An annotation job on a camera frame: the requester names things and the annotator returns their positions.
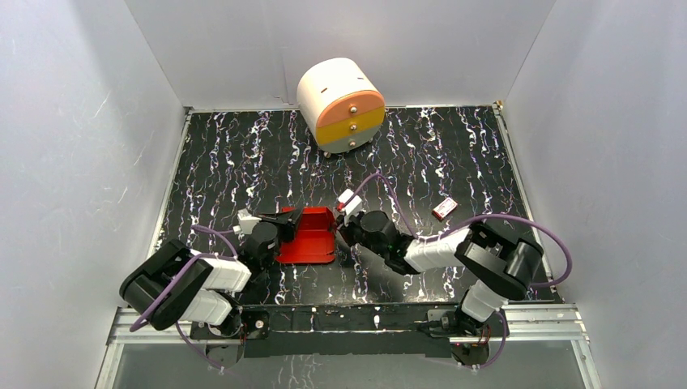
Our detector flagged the red paper box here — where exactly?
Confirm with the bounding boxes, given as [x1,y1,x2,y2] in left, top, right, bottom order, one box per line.
[276,207,335,265]

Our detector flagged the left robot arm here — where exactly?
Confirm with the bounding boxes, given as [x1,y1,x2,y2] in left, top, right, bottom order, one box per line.
[119,208,304,337]

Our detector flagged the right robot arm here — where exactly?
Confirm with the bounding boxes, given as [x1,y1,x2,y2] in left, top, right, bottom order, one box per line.
[335,211,544,338]

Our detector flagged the small red white card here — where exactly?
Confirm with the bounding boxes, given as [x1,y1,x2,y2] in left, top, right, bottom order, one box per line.
[432,197,459,220]

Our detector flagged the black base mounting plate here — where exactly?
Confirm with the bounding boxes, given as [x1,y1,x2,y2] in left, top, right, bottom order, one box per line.
[190,303,494,365]

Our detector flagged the round three-drawer cabinet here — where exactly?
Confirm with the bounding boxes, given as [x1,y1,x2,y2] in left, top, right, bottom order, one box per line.
[297,58,386,156]

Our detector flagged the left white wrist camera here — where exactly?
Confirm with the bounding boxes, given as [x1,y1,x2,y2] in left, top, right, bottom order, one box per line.
[233,208,262,235]

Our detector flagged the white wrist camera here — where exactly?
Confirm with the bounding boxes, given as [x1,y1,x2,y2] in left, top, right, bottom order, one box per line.
[335,189,362,225]
[233,208,262,235]

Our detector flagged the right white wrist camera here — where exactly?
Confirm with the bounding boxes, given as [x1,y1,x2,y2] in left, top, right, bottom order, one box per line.
[335,189,362,225]

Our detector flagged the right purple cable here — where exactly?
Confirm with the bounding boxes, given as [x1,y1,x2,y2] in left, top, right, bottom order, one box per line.
[348,173,574,371]

